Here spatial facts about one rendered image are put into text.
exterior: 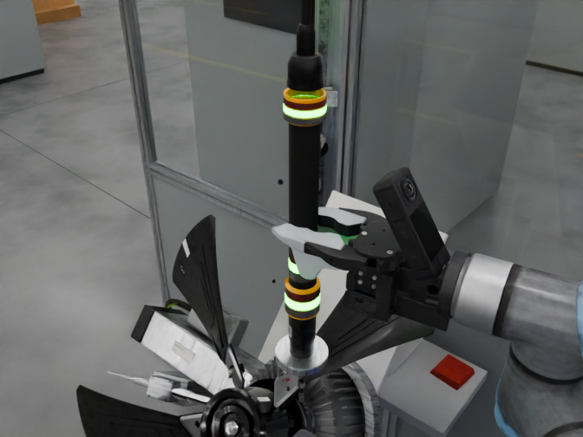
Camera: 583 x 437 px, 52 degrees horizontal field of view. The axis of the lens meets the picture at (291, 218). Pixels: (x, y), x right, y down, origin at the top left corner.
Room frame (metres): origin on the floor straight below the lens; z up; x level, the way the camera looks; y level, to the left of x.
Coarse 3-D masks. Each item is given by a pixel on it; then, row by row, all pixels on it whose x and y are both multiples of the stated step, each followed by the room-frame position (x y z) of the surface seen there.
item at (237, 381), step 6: (228, 348) 0.71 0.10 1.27; (228, 354) 0.71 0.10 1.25; (228, 360) 0.72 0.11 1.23; (234, 360) 0.69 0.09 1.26; (228, 366) 0.73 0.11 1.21; (234, 366) 0.68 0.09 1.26; (234, 372) 0.69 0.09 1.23; (234, 378) 0.70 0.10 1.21; (240, 378) 0.66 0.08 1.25; (234, 384) 0.71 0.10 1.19; (240, 384) 0.66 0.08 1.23
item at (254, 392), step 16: (256, 384) 0.71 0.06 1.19; (272, 384) 0.69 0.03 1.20; (224, 400) 0.63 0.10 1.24; (240, 400) 0.62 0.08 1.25; (256, 400) 0.61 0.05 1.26; (272, 400) 0.63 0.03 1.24; (304, 400) 0.67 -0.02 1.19; (208, 416) 0.61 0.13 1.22; (224, 416) 0.61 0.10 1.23; (240, 416) 0.60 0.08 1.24; (256, 416) 0.59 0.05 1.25; (272, 416) 0.60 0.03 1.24; (288, 416) 0.64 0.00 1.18; (304, 416) 0.64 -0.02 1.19; (208, 432) 0.60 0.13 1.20; (224, 432) 0.59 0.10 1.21; (240, 432) 0.58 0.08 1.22; (256, 432) 0.58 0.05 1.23; (272, 432) 0.58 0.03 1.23; (288, 432) 0.62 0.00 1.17
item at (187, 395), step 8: (120, 376) 0.85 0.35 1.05; (128, 376) 0.84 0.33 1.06; (136, 376) 0.83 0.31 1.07; (136, 384) 0.82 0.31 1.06; (144, 384) 0.81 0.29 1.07; (176, 392) 0.77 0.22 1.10; (184, 392) 0.76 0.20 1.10; (192, 392) 0.77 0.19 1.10; (184, 400) 0.76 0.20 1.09; (192, 400) 0.75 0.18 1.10; (200, 400) 0.74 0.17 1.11; (208, 400) 0.74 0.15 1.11
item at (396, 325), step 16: (368, 304) 0.69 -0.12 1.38; (336, 320) 0.71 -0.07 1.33; (352, 320) 0.68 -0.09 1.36; (368, 320) 0.66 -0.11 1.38; (400, 320) 0.63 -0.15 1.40; (320, 336) 0.70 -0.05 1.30; (336, 336) 0.67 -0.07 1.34; (352, 336) 0.65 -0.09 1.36; (368, 336) 0.63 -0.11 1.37; (384, 336) 0.62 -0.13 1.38; (400, 336) 0.60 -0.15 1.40; (416, 336) 0.59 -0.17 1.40; (336, 352) 0.63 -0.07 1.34; (352, 352) 0.62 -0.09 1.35; (368, 352) 0.60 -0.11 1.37; (336, 368) 0.61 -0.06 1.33
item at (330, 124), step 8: (328, 88) 1.23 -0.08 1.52; (328, 96) 1.19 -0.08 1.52; (336, 96) 1.19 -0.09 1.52; (328, 104) 1.15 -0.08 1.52; (336, 104) 1.15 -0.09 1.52; (328, 112) 1.14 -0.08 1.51; (336, 112) 1.14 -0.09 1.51; (328, 120) 1.14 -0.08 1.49; (336, 120) 1.14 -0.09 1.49; (328, 128) 1.14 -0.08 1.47; (336, 128) 1.14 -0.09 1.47; (328, 136) 1.14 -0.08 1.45
